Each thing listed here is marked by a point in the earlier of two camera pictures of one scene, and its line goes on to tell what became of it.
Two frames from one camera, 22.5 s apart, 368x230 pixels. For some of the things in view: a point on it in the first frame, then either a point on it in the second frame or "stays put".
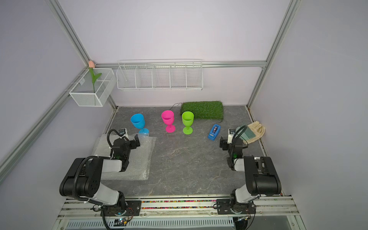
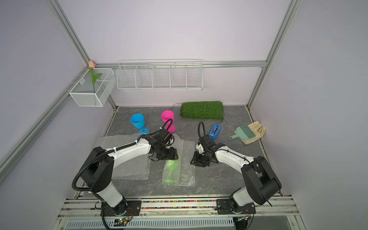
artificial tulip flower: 91,65 stays put
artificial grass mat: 212,109 stays put
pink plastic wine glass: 168,117 stays put
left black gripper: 132,143 -> 171,155
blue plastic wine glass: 138,121 stays put
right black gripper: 223,143 -> 195,161
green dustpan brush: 244,132 stays put
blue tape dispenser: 214,132 stays put
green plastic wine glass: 188,118 -> 171,172
